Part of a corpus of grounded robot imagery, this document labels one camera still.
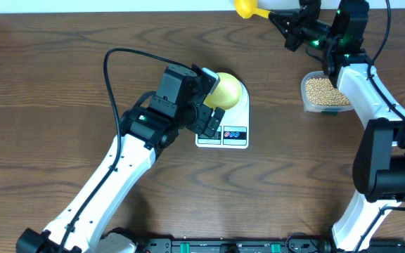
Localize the white digital kitchen scale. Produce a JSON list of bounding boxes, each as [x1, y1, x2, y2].
[[195, 81, 250, 149]]

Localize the pale yellow bowl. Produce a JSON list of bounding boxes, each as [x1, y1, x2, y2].
[[204, 72, 242, 110]]

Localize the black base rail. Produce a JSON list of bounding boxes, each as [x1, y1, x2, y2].
[[131, 238, 405, 253]]

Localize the green tape label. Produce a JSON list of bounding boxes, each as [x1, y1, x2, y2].
[[321, 110, 338, 116]]

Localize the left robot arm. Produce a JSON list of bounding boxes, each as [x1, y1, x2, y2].
[[15, 64, 224, 253]]

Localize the soybeans pile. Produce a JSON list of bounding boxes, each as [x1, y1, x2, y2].
[[305, 77, 350, 106]]

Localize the clear plastic container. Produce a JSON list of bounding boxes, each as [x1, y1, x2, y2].
[[301, 71, 353, 112]]

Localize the yellow plastic measuring scoop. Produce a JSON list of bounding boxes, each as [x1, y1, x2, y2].
[[233, 0, 271, 19]]

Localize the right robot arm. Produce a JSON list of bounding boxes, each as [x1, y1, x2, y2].
[[268, 0, 405, 252]]

